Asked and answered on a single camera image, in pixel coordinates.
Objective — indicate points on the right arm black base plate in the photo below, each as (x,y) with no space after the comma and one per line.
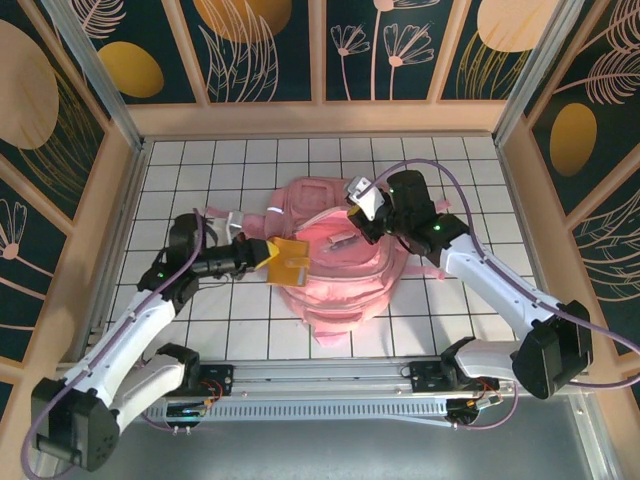
(425,377)

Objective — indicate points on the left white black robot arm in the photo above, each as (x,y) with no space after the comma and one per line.
(75,425)

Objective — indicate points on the pink backpack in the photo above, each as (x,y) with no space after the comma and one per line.
(340,295)

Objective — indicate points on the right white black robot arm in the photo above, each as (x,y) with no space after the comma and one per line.
(550,350)

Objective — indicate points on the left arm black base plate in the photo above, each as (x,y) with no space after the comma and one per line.
(220,380)

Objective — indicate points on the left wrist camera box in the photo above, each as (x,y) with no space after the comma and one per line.
(235,222)

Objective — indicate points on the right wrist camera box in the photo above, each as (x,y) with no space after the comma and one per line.
(370,202)

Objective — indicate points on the aluminium frame post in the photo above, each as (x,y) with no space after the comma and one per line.
(107,100)
(530,75)

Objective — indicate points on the small controller board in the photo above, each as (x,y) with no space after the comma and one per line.
(472,407)
(187,412)

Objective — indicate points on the aluminium mounting rail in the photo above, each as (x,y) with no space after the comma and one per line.
(320,372)

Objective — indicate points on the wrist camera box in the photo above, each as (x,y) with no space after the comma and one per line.
(370,202)
(235,222)

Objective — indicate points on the grey metal shelf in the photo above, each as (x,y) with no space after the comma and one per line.
(320,450)

